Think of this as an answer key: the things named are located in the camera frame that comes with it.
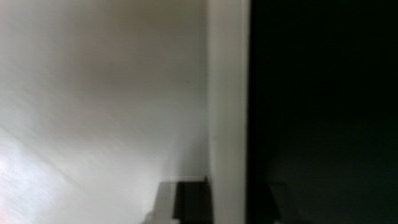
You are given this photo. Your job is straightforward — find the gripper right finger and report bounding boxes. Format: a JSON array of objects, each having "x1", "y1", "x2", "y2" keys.
[{"x1": 261, "y1": 183, "x2": 302, "y2": 224}]

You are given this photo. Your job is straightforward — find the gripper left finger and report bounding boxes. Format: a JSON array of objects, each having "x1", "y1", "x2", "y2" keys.
[{"x1": 142, "y1": 177, "x2": 213, "y2": 224}]

